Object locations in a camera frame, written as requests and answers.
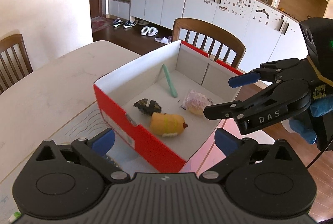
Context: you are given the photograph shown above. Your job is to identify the black sushi toy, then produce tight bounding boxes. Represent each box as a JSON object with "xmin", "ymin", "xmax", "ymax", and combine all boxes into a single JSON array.
[{"xmin": 133, "ymin": 98, "xmax": 162, "ymax": 116}]

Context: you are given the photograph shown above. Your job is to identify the wooden chair right side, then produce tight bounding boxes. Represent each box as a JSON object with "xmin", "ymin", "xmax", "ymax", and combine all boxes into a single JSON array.
[{"xmin": 171, "ymin": 18, "xmax": 246, "ymax": 68}]

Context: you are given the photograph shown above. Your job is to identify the yellow plush toy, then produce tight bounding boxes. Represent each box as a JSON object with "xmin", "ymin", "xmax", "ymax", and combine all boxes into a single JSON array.
[{"xmin": 150, "ymin": 113, "xmax": 188, "ymax": 137}]

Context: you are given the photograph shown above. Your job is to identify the blue gloved hand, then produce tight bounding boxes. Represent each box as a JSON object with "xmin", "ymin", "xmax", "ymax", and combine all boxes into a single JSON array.
[{"xmin": 288, "ymin": 95, "xmax": 332, "ymax": 151}]

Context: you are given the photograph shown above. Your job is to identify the white wall cabinets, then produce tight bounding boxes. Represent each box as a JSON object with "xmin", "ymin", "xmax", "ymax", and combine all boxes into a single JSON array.
[{"xmin": 108, "ymin": 0, "xmax": 311, "ymax": 73}]

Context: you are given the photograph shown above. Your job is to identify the sneakers pair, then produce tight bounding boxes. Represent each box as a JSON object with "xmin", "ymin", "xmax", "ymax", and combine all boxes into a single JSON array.
[{"xmin": 112, "ymin": 18, "xmax": 136, "ymax": 28}]

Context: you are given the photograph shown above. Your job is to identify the white slippers pair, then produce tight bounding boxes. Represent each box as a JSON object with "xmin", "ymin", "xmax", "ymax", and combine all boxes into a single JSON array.
[{"xmin": 140, "ymin": 26, "xmax": 158, "ymax": 37}]

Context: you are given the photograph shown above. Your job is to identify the pink wrapped bun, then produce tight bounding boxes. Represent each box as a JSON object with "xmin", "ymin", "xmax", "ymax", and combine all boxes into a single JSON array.
[{"xmin": 181, "ymin": 90, "xmax": 213, "ymax": 116}]

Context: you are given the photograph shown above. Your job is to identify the wooden chair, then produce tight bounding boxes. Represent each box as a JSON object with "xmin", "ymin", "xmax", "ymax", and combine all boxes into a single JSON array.
[
  {"xmin": 1, "ymin": 34, "xmax": 33, "ymax": 93},
  {"xmin": 171, "ymin": 18, "xmax": 246, "ymax": 68}
]

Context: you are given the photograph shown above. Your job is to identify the white tissue pack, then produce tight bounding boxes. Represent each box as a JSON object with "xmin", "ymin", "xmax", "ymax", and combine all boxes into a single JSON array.
[{"xmin": 7, "ymin": 212, "xmax": 21, "ymax": 224}]

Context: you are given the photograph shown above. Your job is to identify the red cardboard box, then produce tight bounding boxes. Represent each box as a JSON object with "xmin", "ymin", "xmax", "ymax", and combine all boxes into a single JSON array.
[{"xmin": 94, "ymin": 41, "xmax": 239, "ymax": 173}]

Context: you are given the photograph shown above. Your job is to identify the wooden chair far side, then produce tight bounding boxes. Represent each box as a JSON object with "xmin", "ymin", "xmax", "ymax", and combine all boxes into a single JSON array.
[{"xmin": 1, "ymin": 34, "xmax": 33, "ymax": 93}]

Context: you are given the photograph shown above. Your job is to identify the teal green pen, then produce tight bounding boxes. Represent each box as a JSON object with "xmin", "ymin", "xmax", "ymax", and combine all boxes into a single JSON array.
[{"xmin": 162, "ymin": 64, "xmax": 178, "ymax": 98}]

